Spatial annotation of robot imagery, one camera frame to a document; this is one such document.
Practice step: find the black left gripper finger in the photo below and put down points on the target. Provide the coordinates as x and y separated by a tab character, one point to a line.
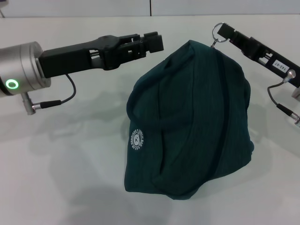
154	45

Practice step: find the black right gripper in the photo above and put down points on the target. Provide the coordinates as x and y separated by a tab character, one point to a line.
276	63

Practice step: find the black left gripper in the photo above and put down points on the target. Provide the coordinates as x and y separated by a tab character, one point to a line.
75	58

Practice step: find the dark teal lunch bag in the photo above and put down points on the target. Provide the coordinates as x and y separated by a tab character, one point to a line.
187	129

